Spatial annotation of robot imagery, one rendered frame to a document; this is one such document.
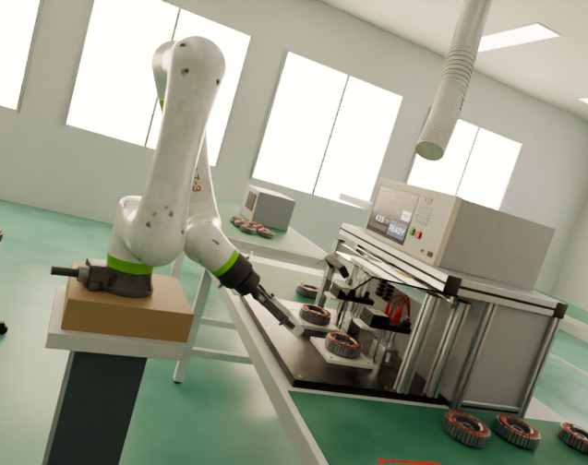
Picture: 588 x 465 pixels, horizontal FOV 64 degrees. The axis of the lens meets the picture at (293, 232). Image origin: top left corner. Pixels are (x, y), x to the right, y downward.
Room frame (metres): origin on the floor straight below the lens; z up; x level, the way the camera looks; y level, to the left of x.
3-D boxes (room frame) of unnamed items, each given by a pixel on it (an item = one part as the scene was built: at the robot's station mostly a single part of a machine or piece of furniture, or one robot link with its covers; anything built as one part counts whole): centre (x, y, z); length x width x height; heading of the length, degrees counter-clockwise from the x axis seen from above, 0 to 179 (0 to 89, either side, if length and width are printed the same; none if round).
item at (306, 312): (1.60, -0.15, 0.80); 0.11 x 0.11 x 0.04
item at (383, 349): (1.43, -0.38, 0.80); 0.08 x 0.05 x 0.06; 21
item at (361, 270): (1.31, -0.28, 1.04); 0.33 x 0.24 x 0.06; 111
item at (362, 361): (1.38, -0.24, 0.78); 0.15 x 0.15 x 0.01; 21
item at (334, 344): (1.38, -0.24, 0.80); 0.11 x 0.11 x 0.04
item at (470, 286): (1.60, -0.50, 1.09); 0.68 x 0.44 x 0.05; 21
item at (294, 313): (1.60, -0.15, 0.78); 0.15 x 0.15 x 0.01; 21
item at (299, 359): (1.49, -0.21, 0.76); 0.64 x 0.47 x 0.02; 21
